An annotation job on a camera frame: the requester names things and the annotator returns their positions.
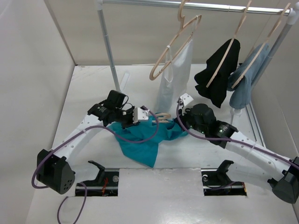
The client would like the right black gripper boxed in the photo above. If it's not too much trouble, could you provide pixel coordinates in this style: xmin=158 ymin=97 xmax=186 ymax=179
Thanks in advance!
xmin=174 ymin=105 xmax=207 ymax=134

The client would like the beige plastic hanger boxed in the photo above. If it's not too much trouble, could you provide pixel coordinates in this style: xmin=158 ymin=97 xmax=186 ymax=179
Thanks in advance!
xmin=155 ymin=113 xmax=171 ymax=123

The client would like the teal t shirt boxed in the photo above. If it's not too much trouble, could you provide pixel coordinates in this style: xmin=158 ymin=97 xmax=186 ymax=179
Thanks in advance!
xmin=109 ymin=117 xmax=187 ymax=168

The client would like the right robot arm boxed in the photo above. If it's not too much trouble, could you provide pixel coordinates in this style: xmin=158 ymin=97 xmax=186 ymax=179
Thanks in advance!
xmin=175 ymin=99 xmax=299 ymax=204

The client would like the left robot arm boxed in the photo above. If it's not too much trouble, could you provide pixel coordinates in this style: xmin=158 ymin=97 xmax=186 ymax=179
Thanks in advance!
xmin=32 ymin=90 xmax=148 ymax=195

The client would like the black t shirt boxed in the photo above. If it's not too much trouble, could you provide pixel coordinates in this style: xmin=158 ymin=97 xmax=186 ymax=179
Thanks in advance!
xmin=194 ymin=39 xmax=241 ymax=108

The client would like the light blue denim shirt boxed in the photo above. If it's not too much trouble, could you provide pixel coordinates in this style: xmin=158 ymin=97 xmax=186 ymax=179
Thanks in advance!
xmin=227 ymin=43 xmax=271 ymax=110

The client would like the beige hanger with black shirt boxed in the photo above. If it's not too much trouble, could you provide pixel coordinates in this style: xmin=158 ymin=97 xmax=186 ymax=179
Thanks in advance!
xmin=206 ymin=0 xmax=252 ymax=88

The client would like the beige hanger with blue shirt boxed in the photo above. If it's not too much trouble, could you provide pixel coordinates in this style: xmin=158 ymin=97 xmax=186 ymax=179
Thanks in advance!
xmin=231 ymin=3 xmax=291 ymax=89

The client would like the white tank top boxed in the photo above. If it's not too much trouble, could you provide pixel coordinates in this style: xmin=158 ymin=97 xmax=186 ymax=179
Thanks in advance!
xmin=149 ymin=15 xmax=202 ymax=113

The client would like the metal clothes rack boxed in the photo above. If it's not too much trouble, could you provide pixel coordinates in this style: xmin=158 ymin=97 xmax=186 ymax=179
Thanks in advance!
xmin=94 ymin=0 xmax=299 ymax=126

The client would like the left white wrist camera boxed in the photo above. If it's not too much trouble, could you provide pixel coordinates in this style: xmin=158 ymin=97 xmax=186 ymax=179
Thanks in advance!
xmin=133 ymin=107 xmax=149 ymax=124

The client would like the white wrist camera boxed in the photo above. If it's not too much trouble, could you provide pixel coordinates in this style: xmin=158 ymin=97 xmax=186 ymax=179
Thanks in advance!
xmin=133 ymin=107 xmax=149 ymax=124
xmin=178 ymin=93 xmax=194 ymax=107

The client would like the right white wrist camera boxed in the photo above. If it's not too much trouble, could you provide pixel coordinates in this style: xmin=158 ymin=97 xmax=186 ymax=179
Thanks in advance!
xmin=178 ymin=93 xmax=194 ymax=107

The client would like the aluminium side rail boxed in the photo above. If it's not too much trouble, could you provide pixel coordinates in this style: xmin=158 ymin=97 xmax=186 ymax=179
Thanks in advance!
xmin=245 ymin=103 xmax=265 ymax=147

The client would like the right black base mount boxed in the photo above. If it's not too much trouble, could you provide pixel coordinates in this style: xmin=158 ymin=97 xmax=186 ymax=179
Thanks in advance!
xmin=201 ymin=160 xmax=247 ymax=196

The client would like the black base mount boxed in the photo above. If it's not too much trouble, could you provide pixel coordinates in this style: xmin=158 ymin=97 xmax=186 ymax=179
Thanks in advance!
xmin=72 ymin=161 xmax=120 ymax=197
xmin=201 ymin=160 xmax=247 ymax=196

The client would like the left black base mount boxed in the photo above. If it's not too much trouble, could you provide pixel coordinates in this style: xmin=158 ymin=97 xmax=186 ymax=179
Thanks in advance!
xmin=72 ymin=161 xmax=120 ymax=197

